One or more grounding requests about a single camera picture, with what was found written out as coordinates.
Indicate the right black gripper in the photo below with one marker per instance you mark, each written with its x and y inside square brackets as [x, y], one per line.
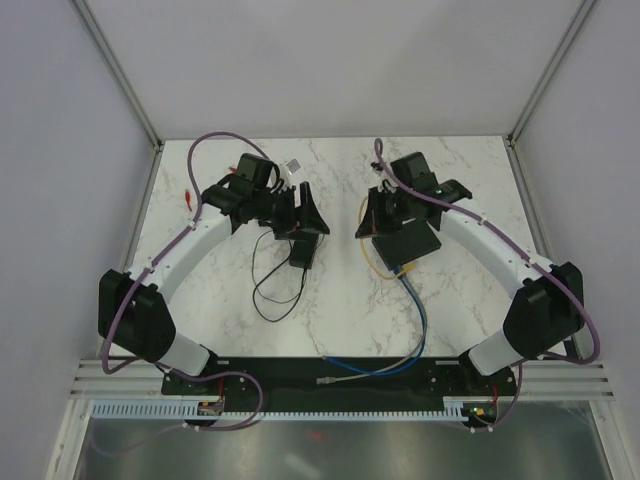
[373, 223]

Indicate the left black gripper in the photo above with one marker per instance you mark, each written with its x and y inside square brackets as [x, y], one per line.
[304, 217]

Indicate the black power adapter with cord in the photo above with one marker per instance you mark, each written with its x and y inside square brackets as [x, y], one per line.
[301, 255]

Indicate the black network switch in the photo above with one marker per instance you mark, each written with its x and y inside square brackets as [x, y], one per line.
[415, 240]

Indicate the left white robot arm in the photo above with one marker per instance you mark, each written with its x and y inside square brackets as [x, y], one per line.
[133, 305]

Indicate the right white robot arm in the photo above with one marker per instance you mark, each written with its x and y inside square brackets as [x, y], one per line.
[546, 299]

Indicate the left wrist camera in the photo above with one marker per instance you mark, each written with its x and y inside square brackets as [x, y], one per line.
[290, 173]

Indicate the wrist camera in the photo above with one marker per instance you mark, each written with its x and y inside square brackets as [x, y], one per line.
[413, 171]
[290, 173]

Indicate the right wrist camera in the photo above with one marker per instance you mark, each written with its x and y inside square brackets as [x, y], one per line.
[413, 171]

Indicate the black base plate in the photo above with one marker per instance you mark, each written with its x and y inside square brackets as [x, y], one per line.
[301, 383]

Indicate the white slotted cable duct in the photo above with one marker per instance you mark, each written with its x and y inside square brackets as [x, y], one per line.
[194, 410]

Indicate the aluminium front rail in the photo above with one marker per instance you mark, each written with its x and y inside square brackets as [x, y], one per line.
[542, 381]

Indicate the right aluminium frame post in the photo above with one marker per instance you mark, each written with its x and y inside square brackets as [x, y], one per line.
[577, 23]

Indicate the aluminium frame post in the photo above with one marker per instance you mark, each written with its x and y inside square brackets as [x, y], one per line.
[577, 23]
[102, 45]

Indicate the left aluminium frame post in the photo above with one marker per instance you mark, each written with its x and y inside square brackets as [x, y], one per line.
[102, 45]

